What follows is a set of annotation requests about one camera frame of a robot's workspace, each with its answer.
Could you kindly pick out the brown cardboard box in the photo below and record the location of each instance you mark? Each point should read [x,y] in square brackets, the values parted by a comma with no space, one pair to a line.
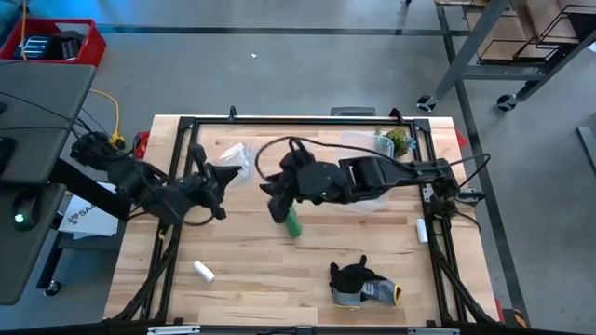
[507,23]

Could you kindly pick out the green elastic bandage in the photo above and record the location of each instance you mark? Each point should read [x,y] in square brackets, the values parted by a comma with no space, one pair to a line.
[294,228]

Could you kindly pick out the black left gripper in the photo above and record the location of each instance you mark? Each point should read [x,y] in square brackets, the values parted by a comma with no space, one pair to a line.
[205,191]

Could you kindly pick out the silver black device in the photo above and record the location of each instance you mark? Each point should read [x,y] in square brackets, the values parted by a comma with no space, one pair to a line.
[33,47]

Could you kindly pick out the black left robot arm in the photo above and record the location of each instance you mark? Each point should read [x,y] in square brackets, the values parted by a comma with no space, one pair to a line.
[125,177]

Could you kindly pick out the red clamp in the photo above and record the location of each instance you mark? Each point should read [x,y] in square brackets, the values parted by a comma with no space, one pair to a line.
[461,138]
[141,145]

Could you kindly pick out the grey metal cart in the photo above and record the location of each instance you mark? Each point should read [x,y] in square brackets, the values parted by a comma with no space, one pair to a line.
[470,46]

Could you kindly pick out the orange black object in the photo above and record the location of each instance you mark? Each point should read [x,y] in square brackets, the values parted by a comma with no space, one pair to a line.
[516,318]

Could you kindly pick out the clear plastic bag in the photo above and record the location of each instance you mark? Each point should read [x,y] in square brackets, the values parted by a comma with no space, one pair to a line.
[237,156]

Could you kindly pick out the silver bracket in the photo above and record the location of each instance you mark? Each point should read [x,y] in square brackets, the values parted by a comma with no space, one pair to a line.
[173,330]

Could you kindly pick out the white printed paper sheet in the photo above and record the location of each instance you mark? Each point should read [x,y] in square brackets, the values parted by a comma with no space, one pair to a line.
[88,218]

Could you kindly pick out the black computer mouse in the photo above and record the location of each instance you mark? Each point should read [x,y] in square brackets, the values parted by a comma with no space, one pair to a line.
[25,211]

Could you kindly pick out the grey desk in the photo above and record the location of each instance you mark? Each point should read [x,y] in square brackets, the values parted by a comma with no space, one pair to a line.
[42,93]

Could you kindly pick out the red plastic crate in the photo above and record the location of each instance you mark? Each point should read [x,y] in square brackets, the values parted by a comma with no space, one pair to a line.
[95,49]

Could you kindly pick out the clear plastic container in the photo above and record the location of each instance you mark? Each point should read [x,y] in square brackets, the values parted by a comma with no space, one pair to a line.
[358,142]

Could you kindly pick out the grey box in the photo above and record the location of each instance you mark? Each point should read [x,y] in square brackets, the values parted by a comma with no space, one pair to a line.
[352,111]

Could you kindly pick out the white cylinder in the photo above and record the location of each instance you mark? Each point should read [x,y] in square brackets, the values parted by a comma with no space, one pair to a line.
[421,231]
[205,272]

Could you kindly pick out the black grey work glove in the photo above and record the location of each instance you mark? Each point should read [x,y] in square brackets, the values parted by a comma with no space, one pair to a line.
[354,279]

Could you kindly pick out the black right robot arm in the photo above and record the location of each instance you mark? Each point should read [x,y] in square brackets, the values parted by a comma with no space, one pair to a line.
[382,174]

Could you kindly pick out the green moss clump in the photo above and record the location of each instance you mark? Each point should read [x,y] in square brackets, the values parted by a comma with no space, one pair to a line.
[400,142]

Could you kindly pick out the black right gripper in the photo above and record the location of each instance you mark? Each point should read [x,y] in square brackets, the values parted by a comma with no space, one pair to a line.
[293,177]

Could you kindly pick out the black caster wheel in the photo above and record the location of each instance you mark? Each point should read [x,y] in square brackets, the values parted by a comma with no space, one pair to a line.
[426,103]
[506,102]
[52,288]

